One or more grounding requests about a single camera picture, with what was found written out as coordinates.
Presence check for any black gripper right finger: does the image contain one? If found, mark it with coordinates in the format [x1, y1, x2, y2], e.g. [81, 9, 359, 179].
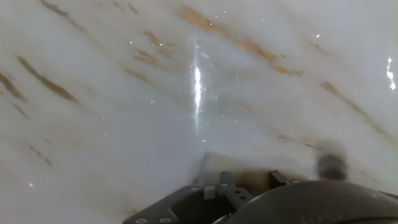
[268, 169, 301, 187]

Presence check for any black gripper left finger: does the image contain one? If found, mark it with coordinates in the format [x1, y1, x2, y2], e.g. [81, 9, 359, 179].
[123, 170, 255, 224]

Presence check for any white rectangular sponge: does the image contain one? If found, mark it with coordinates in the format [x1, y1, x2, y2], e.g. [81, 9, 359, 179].
[193, 151, 308, 197]

